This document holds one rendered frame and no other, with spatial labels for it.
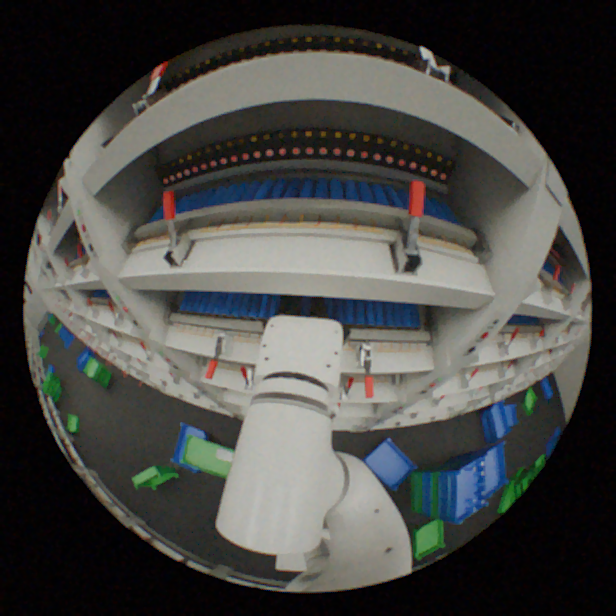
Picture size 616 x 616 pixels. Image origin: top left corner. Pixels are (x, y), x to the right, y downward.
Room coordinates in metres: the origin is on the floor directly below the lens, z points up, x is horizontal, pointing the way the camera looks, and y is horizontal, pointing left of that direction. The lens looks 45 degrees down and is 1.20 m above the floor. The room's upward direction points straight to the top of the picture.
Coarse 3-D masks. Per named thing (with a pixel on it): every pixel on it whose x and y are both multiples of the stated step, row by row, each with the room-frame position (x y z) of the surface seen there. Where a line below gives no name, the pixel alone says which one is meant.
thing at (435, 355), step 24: (168, 312) 0.23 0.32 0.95; (432, 312) 0.23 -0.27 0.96; (168, 336) 0.20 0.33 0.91; (192, 336) 0.20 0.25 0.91; (216, 336) 0.20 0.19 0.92; (240, 336) 0.20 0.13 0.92; (432, 336) 0.17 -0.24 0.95; (240, 360) 0.16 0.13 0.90; (384, 360) 0.15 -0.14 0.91; (408, 360) 0.15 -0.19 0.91; (432, 360) 0.14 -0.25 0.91
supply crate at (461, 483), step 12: (480, 468) -0.32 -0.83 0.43; (456, 480) -0.29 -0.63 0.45; (468, 480) -0.35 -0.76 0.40; (480, 480) -0.39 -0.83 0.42; (456, 492) -0.36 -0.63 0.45; (468, 492) -0.43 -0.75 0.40; (456, 504) -0.43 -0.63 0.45; (468, 504) -0.50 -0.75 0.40; (480, 504) -0.54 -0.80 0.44; (456, 516) -0.50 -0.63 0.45
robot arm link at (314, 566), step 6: (312, 558) -0.44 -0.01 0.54; (318, 558) -0.43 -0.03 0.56; (324, 558) -0.43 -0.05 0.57; (306, 564) -0.47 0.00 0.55; (312, 564) -0.44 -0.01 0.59; (318, 564) -0.43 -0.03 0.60; (324, 564) -0.43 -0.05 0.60; (306, 570) -0.44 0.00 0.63; (312, 570) -0.44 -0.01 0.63; (318, 570) -0.45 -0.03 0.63; (300, 576) -0.44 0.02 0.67; (306, 576) -0.45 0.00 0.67; (312, 576) -0.45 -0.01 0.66; (318, 576) -0.47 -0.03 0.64; (294, 582) -0.45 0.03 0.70; (300, 582) -0.44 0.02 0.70; (306, 582) -0.44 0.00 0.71; (288, 588) -0.46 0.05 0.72; (294, 588) -0.45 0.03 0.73; (300, 588) -0.45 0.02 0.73
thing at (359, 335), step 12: (192, 324) 0.21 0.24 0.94; (204, 324) 0.21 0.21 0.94; (216, 324) 0.21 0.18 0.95; (228, 324) 0.21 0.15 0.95; (240, 324) 0.21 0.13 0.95; (252, 324) 0.21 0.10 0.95; (360, 336) 0.18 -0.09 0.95; (372, 336) 0.18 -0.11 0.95; (384, 336) 0.18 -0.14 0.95; (396, 336) 0.18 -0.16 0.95; (408, 336) 0.18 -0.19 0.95; (420, 336) 0.18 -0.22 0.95; (348, 348) 0.17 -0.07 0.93
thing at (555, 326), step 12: (564, 240) 0.26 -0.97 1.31; (564, 264) 0.21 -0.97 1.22; (576, 264) 0.16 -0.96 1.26; (576, 276) 0.13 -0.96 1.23; (576, 288) 0.11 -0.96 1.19; (588, 288) 0.06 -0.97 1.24; (576, 312) 0.05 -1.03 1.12; (552, 324) 0.11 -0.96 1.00; (564, 324) 0.06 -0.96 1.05; (552, 336) 0.07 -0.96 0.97; (528, 360) 0.07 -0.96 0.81; (504, 384) 0.06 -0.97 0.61
